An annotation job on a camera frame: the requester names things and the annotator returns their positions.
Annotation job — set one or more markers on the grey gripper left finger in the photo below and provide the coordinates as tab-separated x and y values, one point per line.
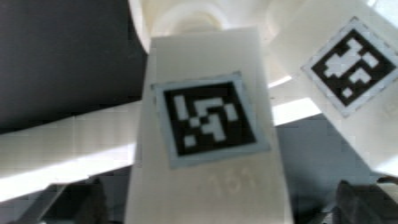
71	204

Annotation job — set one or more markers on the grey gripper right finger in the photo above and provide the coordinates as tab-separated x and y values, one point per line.
366	202

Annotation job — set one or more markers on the white stool leg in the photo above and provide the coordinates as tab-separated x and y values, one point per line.
206	177
336	50

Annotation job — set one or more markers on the white round stool seat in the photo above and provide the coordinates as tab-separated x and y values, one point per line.
196	16

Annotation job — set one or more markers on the white front barrier rail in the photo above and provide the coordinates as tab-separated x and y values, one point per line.
69	149

